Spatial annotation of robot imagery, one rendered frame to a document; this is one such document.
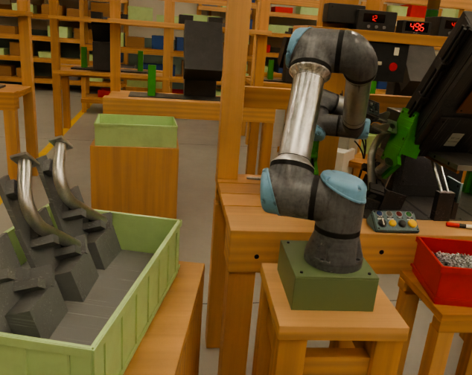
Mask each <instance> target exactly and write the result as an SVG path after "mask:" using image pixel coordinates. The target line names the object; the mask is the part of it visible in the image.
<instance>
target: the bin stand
mask: <svg viewBox="0 0 472 375"><path fill-rule="evenodd" d="M398 286H399V292H398V298H397V302H396V306H395V309H396V310H397V311H398V313H399V314H400V315H401V317H402V318H403V320H404V321H405V322H406V324H407V325H408V327H409V334H408V338H407V341H406V342H404V343H403V347H402V351H401V357H400V361H399V364H398V371H397V374H396V375H402V374H403V371H404V365H405V361H406V355H407V351H408V347H409V341H410V338H411V334H412V328H413V324H414V320H415V314H416V311H417V307H418V301H419V299H421V300H422V301H423V302H424V304H425V305H426V306H427V307H428V308H429V309H430V310H431V312H432V313H433V314H434V315H433V320H432V322H430V326H429V330H428V333H427V339H426V342H425V346H424V352H423V355H422V358H421V364H420V368H419V371H418V375H444V370H445V367H446V364H447V359H448V356H449V352H450V347H451V344H452V340H453V335H454V333H466V334H465V340H464V343H463V346H462V351H461V354H460V357H459V362H458V365H457V369H456V373H455V375H472V307H458V306H449V305H441V304H434V303H433V302H432V300H431V299H430V297H429V295H428V294H427V293H426V291H425V290H424V288H423V286H422V285H421V284H420V282H419V281H418V279H417V277H416V276H415V275H414V273H413V272H412V270H404V269H402V270H401V272H400V277H399V280H398Z"/></svg>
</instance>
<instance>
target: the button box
mask: <svg viewBox="0 0 472 375"><path fill-rule="evenodd" d="M381 212H382V216H379V215H377V211H372V212H371V213H370V214H369V217H368V218H367V223H368V225H369V226H370V227H371V228H372V229H373V230H374V231H375V232H380V233H412V234H418V232H419V231H420V230H419V227H418V223H417V226H416V227H415V228H412V227H410V226H409V225H408V222H409V220H411V219H413V220H415V221H416V218H415V215H414V212H412V211H400V212H401V213H402V216H401V217H400V216H398V215H397V214H396V212H397V211H390V212H392V215H391V216H388V215H387V214H386V212H387V211H381ZM406 212H410V213H411V214H412V216H410V217H408V216H407V215H406ZM380 219H384V220H385V221H386V223H387V224H386V226H381V225H379V220H380ZM391 219H393V220H395V221H396V223H397V224H396V226H391V225H390V224H389V221H390V220H391ZM400 220H405V221H406V226H404V227H402V226H400V225H399V221H400ZM416 222H417V221H416Z"/></svg>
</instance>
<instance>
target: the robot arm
mask: <svg viewBox="0 0 472 375"><path fill-rule="evenodd" d="M285 64H286V67H287V68H288V69H289V73H290V75H291V77H292V78H293V83H292V87H291V91H290V98H289V102H288V106H287V113H286V117H285V122H284V128H283V132H282V137H281V143H280V147H279V151H278V157H276V158H274V159H273V160H272V161H271V163H270V168H268V167H267V168H264V169H263V170H262V174H261V206H262V208H263V209H264V211H266V212H267V213H271V214H277V215H278V216H280V215H282V216H286V217H295V218H299V219H308V220H313V221H315V226H314V230H313V233H312V234H311V236H310V239H309V240H308V242H307V245H306V246H305V249H304V259H305V261H306V262H307V263H308V264H310V265H311V266H312V267H314V268H316V269H319V270H322V271H324V272H330V273H336V274H349V273H353V272H357V271H358V270H360V269H361V267H362V264H363V252H362V248H361V243H360V231H361V226H362V221H363V213H364V208H365V204H366V192H367V187H366V183H365V182H364V181H363V180H362V179H360V178H358V177H356V176H354V175H351V174H350V173H345V172H342V171H338V170H324V171H322V173H321V174H320V176H317V175H314V167H313V165H312V164H311V163H310V157H311V153H312V149H313V142H314V141H322V140H324V139H325V136H326V135H329V136H336V137H343V138H354V139H364V140H365V139H367V138H368V136H369V133H371V134H390V132H387V130H388V128H389V127H390V124H388V123H387V118H388V117H389V115H390V112H383V113H380V105H379V104H380V103H378V102H376V101H373V100H370V99H369V95H370V90H371V82H372V81H373V79H374V78H375V77H376V75H377V67H378V62H377V55H376V53H375V51H374V49H373V47H372V45H371V44H370V42H369V41H368V40H367V39H366V38H365V37H364V36H362V35H361V34H359V33H358V32H355V31H350V30H337V29H325V28H313V27H309V28H297V29H295V30H294V31H293V33H292V35H291V37H290V41H289V43H288V46H287V53H286V59H285ZM331 73H341V74H343V75H344V78H345V97H343V96H342V95H339V94H336V93H333V92H330V91H328V90H326V89H323V86H324V83H326V82H327V81H329V80H330V78H331ZM373 122H379V123H381V124H378V123H373ZM371 124H372V125H371Z"/></svg>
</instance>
